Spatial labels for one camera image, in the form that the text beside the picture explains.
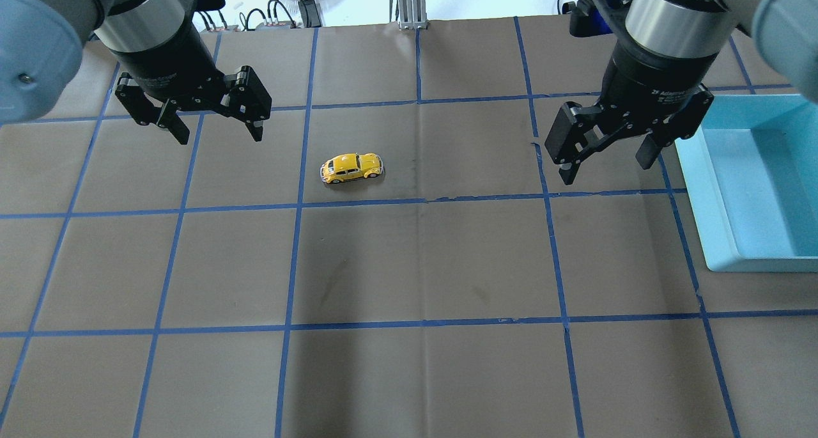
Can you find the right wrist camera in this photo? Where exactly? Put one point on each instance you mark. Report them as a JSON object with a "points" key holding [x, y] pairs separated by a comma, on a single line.
{"points": [[596, 17]]}

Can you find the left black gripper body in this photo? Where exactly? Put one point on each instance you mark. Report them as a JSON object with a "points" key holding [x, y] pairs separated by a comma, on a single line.
{"points": [[167, 62]]}

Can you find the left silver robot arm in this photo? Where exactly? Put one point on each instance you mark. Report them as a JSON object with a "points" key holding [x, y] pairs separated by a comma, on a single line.
{"points": [[43, 40]]}

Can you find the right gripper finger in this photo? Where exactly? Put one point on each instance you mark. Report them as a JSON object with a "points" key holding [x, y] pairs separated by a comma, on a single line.
{"points": [[681, 125], [578, 132]]}

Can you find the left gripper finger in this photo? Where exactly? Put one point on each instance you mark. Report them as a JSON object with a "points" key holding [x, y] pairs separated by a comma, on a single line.
{"points": [[144, 112], [247, 100]]}

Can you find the brown paper table mat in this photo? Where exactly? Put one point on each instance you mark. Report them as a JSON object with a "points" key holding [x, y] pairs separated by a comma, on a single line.
{"points": [[221, 289]]}

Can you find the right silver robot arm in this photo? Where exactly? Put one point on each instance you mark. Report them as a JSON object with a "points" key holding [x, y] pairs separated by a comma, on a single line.
{"points": [[784, 32]]}

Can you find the aluminium frame post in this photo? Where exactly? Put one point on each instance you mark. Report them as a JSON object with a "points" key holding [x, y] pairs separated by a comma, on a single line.
{"points": [[409, 14]]}

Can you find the yellow beetle toy car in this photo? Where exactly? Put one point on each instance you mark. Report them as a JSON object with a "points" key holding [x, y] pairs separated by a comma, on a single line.
{"points": [[351, 166]]}

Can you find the light blue plastic bin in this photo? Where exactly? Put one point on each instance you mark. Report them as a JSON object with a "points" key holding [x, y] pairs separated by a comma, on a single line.
{"points": [[751, 176]]}

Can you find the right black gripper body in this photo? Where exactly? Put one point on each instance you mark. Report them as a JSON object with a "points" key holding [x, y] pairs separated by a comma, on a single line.
{"points": [[653, 75]]}

